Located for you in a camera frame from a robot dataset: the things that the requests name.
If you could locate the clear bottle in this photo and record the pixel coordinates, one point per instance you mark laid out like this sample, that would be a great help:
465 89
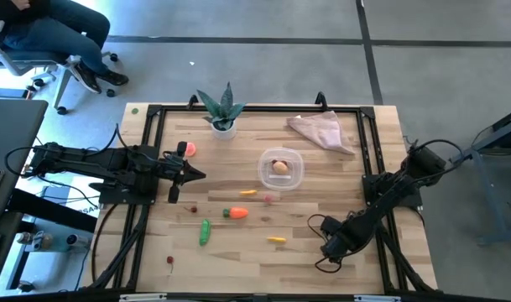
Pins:
41 241

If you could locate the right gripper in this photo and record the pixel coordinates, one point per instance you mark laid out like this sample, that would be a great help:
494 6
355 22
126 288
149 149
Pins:
352 235

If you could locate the white frame bracket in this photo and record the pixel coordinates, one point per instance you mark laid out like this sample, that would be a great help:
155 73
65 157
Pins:
376 298
142 297

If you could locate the green toy pea pod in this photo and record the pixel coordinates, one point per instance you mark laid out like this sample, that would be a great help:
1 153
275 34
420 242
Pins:
204 232

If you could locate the beige toy potato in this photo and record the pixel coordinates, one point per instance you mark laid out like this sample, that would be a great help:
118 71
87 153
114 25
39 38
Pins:
280 168

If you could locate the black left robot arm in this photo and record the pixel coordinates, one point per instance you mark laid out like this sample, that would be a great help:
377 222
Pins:
91 161

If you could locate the snake plant in white pot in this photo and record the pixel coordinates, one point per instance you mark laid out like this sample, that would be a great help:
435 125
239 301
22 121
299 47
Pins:
223 113

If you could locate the pink toy fruit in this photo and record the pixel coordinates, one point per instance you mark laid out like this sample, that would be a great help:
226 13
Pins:
268 198

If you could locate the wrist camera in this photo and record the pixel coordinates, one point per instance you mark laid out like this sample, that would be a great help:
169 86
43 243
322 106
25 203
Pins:
171 159
331 225

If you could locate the seated person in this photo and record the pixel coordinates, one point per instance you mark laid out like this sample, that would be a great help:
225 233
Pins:
62 33

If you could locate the grey office chair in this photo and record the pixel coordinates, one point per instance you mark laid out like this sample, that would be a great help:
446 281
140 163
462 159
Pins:
24 63

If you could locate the grey desk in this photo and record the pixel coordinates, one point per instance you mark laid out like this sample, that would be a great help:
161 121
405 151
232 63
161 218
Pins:
11 138

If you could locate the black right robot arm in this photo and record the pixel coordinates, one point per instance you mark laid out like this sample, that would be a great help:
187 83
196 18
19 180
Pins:
389 197

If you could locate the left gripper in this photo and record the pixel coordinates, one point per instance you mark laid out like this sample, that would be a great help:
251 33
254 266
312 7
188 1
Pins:
165 172

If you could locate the clear plastic tupperware container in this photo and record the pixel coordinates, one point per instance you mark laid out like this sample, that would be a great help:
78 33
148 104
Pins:
267 178

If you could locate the white round device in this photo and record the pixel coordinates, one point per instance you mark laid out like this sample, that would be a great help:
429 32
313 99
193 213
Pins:
72 240

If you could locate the yellow toy banana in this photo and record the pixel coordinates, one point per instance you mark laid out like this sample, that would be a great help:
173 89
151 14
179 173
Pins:
248 192
277 240

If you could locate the blue grey metal table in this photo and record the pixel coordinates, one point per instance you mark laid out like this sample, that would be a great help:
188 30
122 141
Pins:
490 138

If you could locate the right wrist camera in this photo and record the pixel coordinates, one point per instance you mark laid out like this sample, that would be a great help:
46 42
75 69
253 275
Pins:
331 225

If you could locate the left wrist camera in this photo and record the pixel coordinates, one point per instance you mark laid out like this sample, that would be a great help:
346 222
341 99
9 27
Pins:
171 159

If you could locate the beige pink cloth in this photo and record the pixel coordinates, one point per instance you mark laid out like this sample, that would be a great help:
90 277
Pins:
322 130

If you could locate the orange toy carrot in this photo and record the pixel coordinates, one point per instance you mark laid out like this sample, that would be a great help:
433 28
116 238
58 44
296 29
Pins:
236 212

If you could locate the pink orange toy peach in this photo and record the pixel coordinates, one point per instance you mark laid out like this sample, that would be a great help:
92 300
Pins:
190 149

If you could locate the black aluminium table frame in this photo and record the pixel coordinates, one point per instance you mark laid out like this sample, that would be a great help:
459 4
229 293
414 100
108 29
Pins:
259 108

